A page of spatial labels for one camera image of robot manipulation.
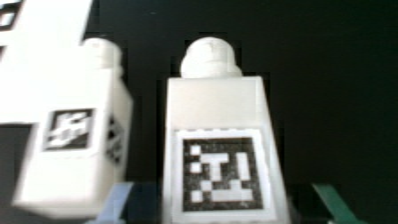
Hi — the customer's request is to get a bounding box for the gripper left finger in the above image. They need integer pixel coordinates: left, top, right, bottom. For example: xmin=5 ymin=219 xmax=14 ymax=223
xmin=86 ymin=182 xmax=133 ymax=224

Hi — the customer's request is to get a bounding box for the white leg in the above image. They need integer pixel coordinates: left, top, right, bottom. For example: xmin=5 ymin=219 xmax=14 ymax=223
xmin=0 ymin=0 xmax=133 ymax=219
xmin=161 ymin=37 xmax=291 ymax=224

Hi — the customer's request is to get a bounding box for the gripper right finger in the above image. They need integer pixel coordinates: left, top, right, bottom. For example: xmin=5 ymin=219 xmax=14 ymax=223
xmin=312 ymin=183 xmax=369 ymax=224

